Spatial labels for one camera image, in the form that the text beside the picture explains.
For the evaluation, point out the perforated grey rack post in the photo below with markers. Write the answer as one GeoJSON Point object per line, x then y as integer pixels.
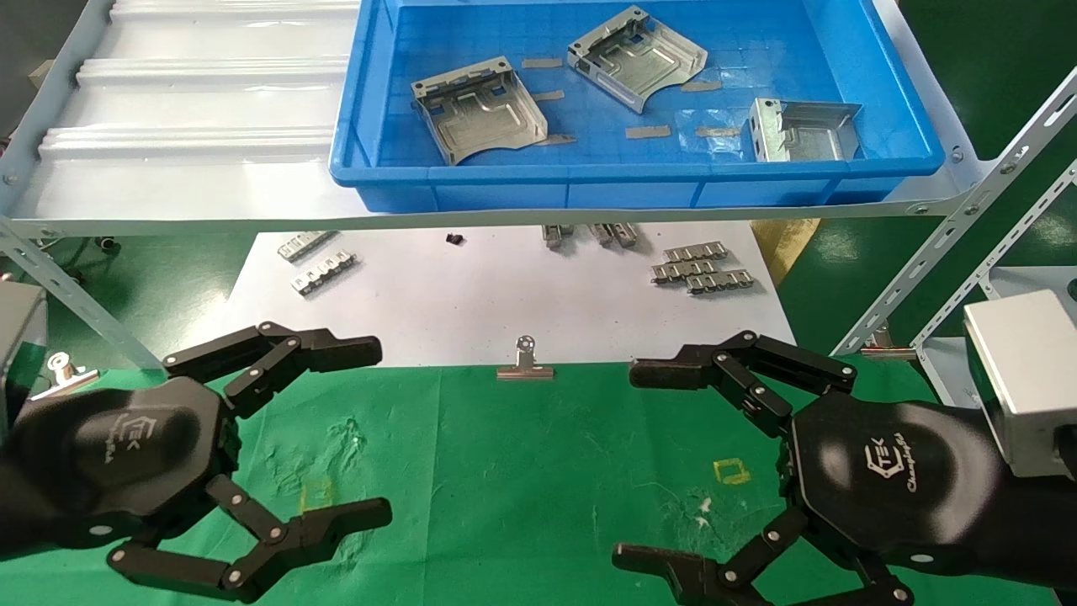
{"type": "Point", "coordinates": [1001, 257]}
{"type": "Point", "coordinates": [76, 299]}
{"type": "Point", "coordinates": [942, 236]}

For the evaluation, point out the grey tape strip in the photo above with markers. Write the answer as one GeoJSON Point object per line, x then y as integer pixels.
{"type": "Point", "coordinates": [702, 85]}
{"type": "Point", "coordinates": [718, 131]}
{"type": "Point", "coordinates": [549, 96]}
{"type": "Point", "coordinates": [648, 132]}
{"type": "Point", "coordinates": [542, 62]}
{"type": "Point", "coordinates": [559, 140]}

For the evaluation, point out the small notched metal strip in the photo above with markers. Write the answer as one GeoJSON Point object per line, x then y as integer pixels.
{"type": "Point", "coordinates": [324, 273]}
{"type": "Point", "coordinates": [554, 236]}
{"type": "Point", "coordinates": [625, 235]}
{"type": "Point", "coordinates": [305, 246]}
{"type": "Point", "coordinates": [683, 270]}
{"type": "Point", "coordinates": [695, 252]}
{"type": "Point", "coordinates": [602, 234]}
{"type": "Point", "coordinates": [720, 282]}

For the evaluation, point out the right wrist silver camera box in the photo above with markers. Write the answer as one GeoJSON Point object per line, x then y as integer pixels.
{"type": "Point", "coordinates": [1022, 370]}

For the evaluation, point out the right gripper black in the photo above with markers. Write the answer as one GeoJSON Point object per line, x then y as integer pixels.
{"type": "Point", "coordinates": [892, 480]}

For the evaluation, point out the left wrist grey camera box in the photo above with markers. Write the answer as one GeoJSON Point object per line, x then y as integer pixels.
{"type": "Point", "coordinates": [17, 337]}

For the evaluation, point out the large blue plastic bin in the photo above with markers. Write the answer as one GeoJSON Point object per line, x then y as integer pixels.
{"type": "Point", "coordinates": [589, 187]}

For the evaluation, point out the black caster wheel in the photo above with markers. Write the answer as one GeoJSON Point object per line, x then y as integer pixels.
{"type": "Point", "coordinates": [108, 245]}

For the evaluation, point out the stamped sheet metal bracket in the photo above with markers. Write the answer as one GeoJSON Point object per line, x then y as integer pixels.
{"type": "Point", "coordinates": [812, 135]}
{"type": "Point", "coordinates": [484, 114]}
{"type": "Point", "coordinates": [639, 63]}

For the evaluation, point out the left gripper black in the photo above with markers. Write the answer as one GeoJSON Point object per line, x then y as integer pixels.
{"type": "Point", "coordinates": [118, 446]}

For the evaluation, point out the grey white rack shelf board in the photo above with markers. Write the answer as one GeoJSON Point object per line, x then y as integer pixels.
{"type": "Point", "coordinates": [168, 101]}

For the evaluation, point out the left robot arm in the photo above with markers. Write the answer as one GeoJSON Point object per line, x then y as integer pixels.
{"type": "Point", "coordinates": [8, 522]}

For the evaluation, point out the white low rack shelf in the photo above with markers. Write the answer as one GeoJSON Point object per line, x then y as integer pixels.
{"type": "Point", "coordinates": [947, 370]}

